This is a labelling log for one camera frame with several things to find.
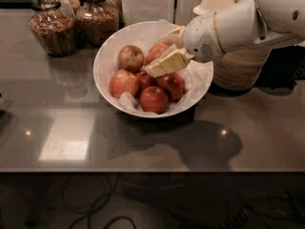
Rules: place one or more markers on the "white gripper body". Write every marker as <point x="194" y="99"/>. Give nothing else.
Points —
<point x="200" y="39"/>

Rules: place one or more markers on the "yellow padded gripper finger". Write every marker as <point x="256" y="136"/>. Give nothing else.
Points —
<point x="173" y="37"/>
<point x="171" y="60"/>

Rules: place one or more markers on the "red apple back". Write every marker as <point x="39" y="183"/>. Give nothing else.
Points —
<point x="154" y="53"/>

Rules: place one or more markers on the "yellow-red apple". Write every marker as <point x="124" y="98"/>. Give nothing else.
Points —
<point x="130" y="58"/>

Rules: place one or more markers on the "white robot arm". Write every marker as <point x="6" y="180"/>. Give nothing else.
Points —
<point x="248" y="24"/>

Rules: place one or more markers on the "small red apple middle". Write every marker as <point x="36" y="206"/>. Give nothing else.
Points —
<point x="173" y="84"/>

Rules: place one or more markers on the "white bowl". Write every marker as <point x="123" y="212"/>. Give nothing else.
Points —
<point x="108" y="51"/>

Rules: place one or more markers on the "paper bowl stack back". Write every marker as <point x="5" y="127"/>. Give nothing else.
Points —
<point x="210" y="5"/>

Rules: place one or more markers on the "paper bowl stack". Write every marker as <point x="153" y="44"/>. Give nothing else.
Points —
<point x="210" y="5"/>
<point x="239" y="70"/>

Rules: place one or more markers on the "dark red apple front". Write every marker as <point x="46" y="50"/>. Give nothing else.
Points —
<point x="154" y="99"/>

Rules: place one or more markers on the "paper bowl stack front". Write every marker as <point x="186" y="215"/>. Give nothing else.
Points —
<point x="239" y="70"/>

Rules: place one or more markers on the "red apple left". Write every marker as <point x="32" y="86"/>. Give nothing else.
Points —
<point x="123" y="82"/>

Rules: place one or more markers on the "white paper liner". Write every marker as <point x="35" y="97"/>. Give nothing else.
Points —
<point x="149" y="35"/>

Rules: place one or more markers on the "white napkin dispenser left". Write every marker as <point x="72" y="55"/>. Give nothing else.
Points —
<point x="135" y="11"/>

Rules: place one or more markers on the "glass cereal jar middle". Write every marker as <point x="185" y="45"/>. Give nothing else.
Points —
<point x="98" y="20"/>

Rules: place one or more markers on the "glass cereal jar left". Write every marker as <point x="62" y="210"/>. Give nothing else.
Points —
<point x="53" y="29"/>

